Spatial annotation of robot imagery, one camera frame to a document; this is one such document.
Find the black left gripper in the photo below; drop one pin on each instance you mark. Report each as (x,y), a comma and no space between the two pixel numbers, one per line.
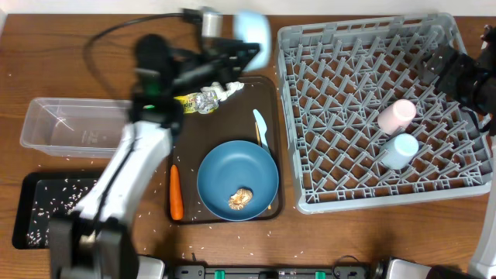
(227,59)

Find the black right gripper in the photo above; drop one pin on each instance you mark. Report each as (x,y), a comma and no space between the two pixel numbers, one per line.
(459,63)

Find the light blue rice bowl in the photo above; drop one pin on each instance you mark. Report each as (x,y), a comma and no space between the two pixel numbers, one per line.
(253,27)

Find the pink cup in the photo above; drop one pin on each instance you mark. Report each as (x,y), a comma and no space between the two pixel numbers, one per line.
(399,114)

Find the light blue cup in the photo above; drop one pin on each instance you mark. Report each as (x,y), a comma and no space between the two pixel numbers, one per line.
(400,150)

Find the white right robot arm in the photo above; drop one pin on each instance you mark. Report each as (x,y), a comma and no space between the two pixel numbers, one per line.
(482,263)

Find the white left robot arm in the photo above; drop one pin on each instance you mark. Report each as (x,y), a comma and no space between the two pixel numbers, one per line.
(94,240)

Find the grey dishwasher rack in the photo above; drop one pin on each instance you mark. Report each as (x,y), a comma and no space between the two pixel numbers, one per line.
(335,78)

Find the black waste tray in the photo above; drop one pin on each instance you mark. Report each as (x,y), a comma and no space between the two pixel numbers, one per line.
(44,194)

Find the crumpled white tissue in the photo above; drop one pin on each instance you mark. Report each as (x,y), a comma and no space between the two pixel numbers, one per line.
(209,98)

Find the dark brown tray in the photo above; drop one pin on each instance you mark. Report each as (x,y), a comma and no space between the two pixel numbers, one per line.
(232,120)

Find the yellow snack wrapper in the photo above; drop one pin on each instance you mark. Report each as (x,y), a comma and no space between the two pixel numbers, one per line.
(188,103)

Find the light blue plastic knife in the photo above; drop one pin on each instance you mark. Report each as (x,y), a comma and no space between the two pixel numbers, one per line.
(262,128)

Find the dark blue plate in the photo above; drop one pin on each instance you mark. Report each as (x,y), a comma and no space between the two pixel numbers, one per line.
(232,166)

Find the brown food scrap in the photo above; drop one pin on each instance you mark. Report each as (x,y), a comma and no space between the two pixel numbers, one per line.
(240,199)

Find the orange carrot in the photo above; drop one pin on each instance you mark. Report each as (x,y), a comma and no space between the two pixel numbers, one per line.
(176,201)

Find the clear plastic bin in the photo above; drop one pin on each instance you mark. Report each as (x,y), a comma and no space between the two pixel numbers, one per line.
(74,127)

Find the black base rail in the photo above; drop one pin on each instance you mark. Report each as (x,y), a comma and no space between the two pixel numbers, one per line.
(201,272)

